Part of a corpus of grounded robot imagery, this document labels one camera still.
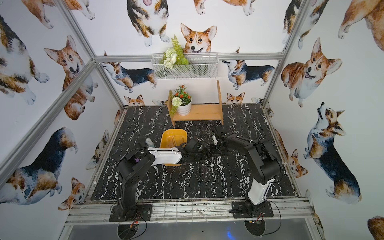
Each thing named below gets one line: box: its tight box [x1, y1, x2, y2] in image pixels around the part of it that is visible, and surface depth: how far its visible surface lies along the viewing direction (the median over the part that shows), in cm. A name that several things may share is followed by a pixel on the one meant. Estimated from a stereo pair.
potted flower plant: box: [170, 84, 193, 116], surface depth 99 cm
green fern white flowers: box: [159, 34, 189, 70], surface depth 82 cm
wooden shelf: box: [167, 79, 224, 127], surface depth 109 cm
